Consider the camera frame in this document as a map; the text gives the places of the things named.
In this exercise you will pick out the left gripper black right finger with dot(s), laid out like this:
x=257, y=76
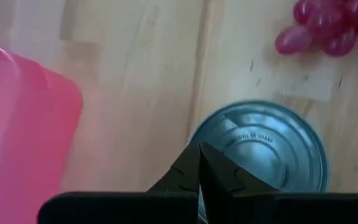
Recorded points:
x=219, y=177

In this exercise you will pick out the tin can purple label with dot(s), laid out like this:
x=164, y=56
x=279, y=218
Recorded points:
x=259, y=140

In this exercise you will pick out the red grapes with leaf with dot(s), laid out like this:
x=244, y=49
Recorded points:
x=325, y=21

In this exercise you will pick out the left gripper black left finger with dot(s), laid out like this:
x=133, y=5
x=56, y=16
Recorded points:
x=186, y=177

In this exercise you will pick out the pink plastic bin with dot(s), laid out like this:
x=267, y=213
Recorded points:
x=17, y=124

